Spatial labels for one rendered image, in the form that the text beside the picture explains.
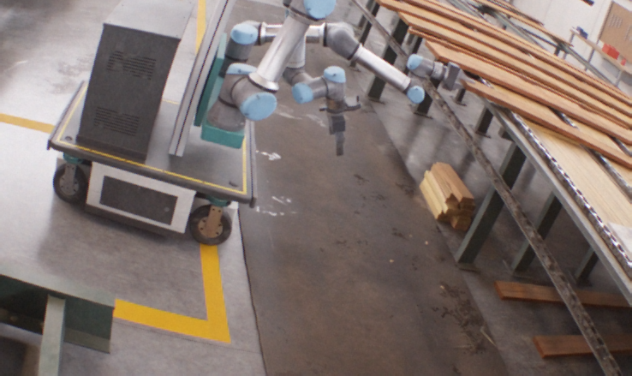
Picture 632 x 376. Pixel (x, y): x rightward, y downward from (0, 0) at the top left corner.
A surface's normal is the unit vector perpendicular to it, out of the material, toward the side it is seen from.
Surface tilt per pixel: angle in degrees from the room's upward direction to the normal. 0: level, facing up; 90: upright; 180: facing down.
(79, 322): 90
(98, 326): 90
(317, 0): 82
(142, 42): 90
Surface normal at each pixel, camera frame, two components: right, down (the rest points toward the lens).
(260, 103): 0.41, 0.66
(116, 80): 0.11, 0.50
